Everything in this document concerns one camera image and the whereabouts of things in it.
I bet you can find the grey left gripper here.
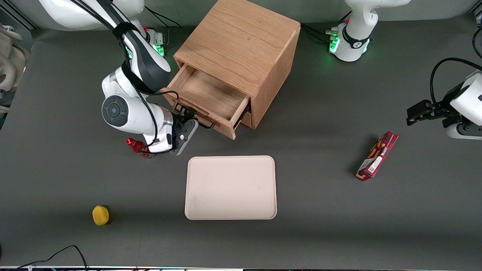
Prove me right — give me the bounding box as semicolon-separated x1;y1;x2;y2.
406;100;482;140

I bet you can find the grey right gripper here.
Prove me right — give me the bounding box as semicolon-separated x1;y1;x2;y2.
171;107;199;155

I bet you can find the wooden two-drawer cabinet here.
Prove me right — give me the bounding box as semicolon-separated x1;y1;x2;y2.
173;0;302;129

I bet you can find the small red soda bottle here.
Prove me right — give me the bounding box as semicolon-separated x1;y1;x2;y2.
126;138;155;160

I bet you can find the red snack box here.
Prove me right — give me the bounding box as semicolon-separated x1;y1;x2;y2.
356;131;399;182

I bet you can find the beige rectangular plastic tray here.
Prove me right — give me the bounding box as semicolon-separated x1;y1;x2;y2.
185;155;277;220

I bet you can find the yellow toy fruit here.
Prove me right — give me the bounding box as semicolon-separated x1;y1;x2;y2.
92;205;110;226

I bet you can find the beige plastic object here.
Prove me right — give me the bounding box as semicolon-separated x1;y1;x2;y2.
0;24;30;113

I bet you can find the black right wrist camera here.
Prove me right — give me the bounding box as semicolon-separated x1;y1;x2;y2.
166;113;187;153

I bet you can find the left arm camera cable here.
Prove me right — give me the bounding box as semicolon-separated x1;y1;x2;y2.
430;57;482;106

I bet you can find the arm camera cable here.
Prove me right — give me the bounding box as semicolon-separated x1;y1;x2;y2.
75;0;181;155
430;57;482;106

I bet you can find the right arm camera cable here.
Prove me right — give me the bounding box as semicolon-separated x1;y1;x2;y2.
75;0;181;155

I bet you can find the black hanging cable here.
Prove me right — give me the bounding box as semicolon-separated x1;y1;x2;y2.
472;26;482;59

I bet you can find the black base cable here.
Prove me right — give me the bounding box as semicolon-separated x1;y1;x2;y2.
144;6;182;29
307;28;334;44
300;23;334;38

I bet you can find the black cable at table edge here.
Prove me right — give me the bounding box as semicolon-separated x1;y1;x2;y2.
0;245;89;271

